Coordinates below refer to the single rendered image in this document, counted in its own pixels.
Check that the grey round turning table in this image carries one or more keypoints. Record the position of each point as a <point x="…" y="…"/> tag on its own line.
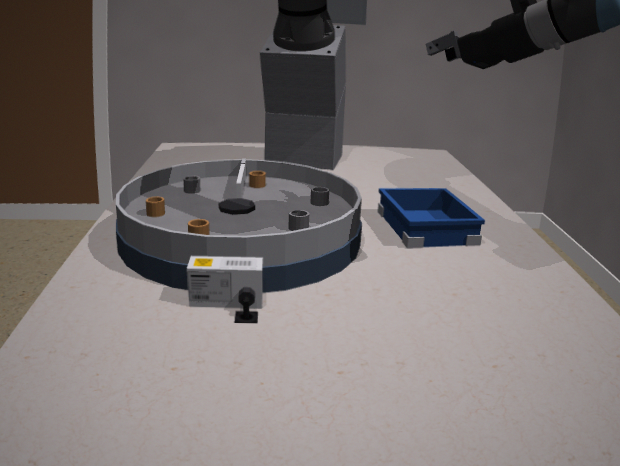
<point x="250" y="250"/>

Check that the bronze bushing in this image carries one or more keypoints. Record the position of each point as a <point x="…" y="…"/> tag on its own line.
<point x="155" y="208"/>
<point x="201" y="226"/>
<point x="257" y="179"/>

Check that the dark grey metal bushing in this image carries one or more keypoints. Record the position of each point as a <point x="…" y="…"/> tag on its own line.
<point x="191" y="186"/>
<point x="319" y="198"/>
<point x="298" y="219"/>

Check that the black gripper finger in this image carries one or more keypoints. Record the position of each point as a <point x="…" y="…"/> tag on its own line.
<point x="450" y="54"/>
<point x="444" y="42"/>

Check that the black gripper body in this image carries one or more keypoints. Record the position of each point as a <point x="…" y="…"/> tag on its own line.
<point x="526" y="32"/>

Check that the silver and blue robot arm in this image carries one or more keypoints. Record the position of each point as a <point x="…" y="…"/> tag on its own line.
<point x="301" y="25"/>

